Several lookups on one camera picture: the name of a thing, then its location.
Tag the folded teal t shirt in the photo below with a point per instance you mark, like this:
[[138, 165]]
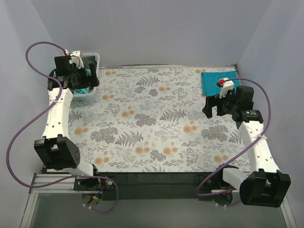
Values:
[[209, 80]]

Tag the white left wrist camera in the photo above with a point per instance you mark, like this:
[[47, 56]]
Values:
[[76, 57]]

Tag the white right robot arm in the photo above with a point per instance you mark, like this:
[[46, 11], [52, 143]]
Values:
[[266, 185]]

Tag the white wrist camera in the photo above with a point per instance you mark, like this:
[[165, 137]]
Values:
[[225, 85], [76, 57]]

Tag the floral patterned table mat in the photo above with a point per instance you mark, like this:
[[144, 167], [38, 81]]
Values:
[[151, 120]]

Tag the dark grey t shirt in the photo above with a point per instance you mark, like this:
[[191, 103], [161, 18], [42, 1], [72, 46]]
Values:
[[87, 60]]

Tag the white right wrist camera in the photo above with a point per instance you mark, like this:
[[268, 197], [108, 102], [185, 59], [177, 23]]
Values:
[[225, 85]]

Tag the white plastic laundry basket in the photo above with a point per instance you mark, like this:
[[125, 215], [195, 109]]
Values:
[[76, 98]]

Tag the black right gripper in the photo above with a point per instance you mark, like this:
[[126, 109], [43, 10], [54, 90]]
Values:
[[215, 104]]

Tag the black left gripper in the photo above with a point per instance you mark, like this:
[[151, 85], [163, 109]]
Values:
[[90, 71]]

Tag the mint green t shirt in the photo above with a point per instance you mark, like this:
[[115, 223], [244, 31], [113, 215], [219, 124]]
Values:
[[84, 84]]

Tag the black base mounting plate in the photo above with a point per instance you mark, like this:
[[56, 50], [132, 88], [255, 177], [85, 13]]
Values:
[[160, 185]]

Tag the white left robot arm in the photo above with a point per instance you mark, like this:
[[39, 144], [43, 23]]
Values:
[[55, 148]]

